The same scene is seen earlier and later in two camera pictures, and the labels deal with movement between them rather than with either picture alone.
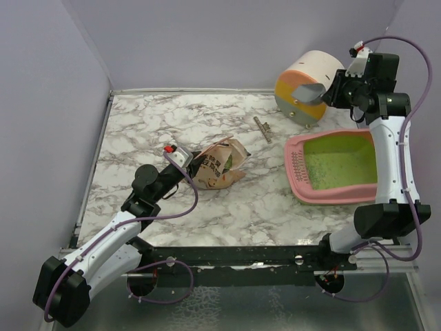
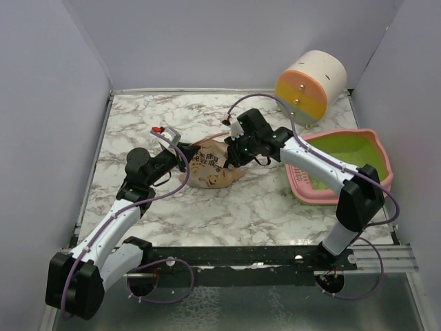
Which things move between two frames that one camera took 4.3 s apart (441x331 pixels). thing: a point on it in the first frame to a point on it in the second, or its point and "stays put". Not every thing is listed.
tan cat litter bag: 220,166 stays put
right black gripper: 332,96 to 233,158
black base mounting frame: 250,266 stays put
